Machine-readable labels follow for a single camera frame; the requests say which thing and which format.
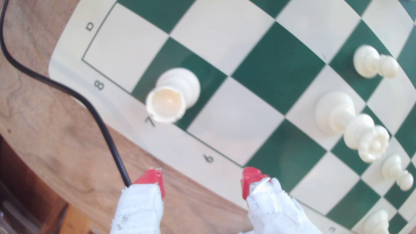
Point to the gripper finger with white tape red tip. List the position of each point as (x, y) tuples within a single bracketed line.
[(139, 211), (273, 211)]

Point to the white queen chess piece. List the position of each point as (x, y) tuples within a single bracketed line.
[(338, 113)]

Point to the white rook chess piece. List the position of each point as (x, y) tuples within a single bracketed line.
[(172, 97)]

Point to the green and white chess mat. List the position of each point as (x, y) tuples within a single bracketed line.
[(276, 65)]

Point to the white pawn chess piece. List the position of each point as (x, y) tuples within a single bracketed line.
[(367, 61), (391, 167)]

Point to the white king chess piece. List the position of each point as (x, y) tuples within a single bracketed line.
[(376, 224)]

